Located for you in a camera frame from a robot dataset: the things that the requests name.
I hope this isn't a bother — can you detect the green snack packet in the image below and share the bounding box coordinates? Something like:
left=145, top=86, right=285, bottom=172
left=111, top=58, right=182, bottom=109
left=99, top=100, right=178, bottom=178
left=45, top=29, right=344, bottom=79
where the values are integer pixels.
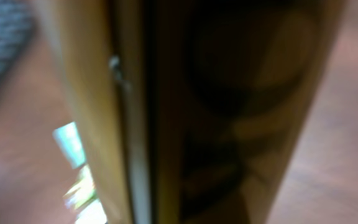
left=63, top=165, right=98, bottom=213

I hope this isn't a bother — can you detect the light blue wipes packet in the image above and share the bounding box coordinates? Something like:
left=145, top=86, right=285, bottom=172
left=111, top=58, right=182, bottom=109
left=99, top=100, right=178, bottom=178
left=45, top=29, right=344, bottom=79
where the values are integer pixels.
left=53, top=122, right=86, bottom=169

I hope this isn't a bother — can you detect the white cream tube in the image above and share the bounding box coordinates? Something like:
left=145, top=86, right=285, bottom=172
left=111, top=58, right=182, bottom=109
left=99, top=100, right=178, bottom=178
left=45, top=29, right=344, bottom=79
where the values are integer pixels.
left=75, top=199, right=108, bottom=224

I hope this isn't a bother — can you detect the orange spaghetti packet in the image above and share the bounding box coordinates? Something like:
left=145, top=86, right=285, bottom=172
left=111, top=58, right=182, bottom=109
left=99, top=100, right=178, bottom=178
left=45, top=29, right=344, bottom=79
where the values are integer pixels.
left=35, top=0, right=345, bottom=223

